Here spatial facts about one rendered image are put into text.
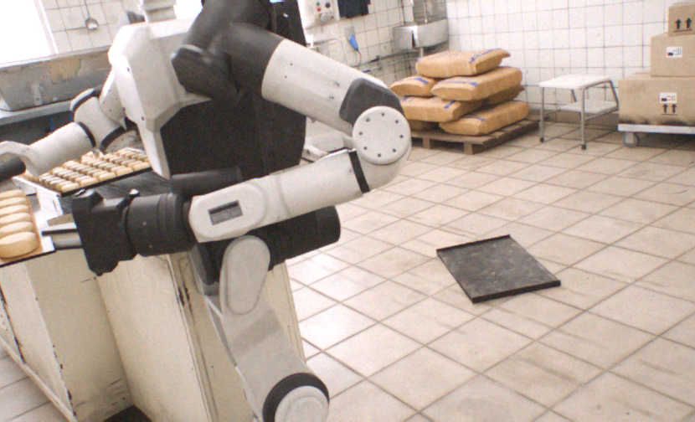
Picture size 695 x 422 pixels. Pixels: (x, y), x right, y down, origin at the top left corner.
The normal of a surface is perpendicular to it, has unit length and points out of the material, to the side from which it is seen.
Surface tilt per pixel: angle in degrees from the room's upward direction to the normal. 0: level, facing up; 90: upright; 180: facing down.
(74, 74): 115
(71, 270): 90
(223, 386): 90
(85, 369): 90
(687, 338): 0
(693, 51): 89
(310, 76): 69
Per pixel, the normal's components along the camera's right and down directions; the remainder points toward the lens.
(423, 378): -0.16, -0.93
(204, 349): 0.63, 0.15
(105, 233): -0.05, 0.34
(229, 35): 0.02, -0.29
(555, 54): -0.80, 0.31
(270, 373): 0.46, 0.22
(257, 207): -0.10, 0.00
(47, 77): 0.64, 0.53
